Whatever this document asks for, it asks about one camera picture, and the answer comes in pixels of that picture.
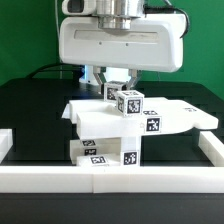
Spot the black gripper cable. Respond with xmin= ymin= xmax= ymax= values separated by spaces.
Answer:
xmin=143 ymin=0 xmax=191 ymax=36

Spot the white tagged cube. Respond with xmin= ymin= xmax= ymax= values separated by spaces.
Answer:
xmin=104 ymin=81 xmax=126 ymax=102
xmin=116 ymin=90 xmax=144 ymax=116

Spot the white left fence rail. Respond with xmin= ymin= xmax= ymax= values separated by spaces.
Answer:
xmin=0 ymin=129 xmax=13 ymax=163

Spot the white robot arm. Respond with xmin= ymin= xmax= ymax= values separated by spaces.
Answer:
xmin=59 ymin=0 xmax=189 ymax=91

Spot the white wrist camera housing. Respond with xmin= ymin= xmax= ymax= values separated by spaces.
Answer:
xmin=62 ymin=0 xmax=96 ymax=16

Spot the white chair back part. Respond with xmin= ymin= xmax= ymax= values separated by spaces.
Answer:
xmin=68 ymin=97 xmax=218 ymax=139

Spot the white hanging cable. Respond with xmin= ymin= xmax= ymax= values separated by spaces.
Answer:
xmin=54 ymin=0 xmax=64 ymax=80

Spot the black cable on table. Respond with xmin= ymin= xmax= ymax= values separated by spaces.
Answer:
xmin=25 ymin=63 xmax=84 ymax=80

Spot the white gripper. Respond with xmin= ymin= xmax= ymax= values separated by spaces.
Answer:
xmin=59 ymin=14 xmax=184 ymax=94

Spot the paper sheet with tags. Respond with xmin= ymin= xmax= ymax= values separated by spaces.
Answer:
xmin=62 ymin=104 xmax=70 ymax=119

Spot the white front fence rail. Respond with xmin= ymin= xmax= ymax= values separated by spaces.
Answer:
xmin=0 ymin=166 xmax=224 ymax=193

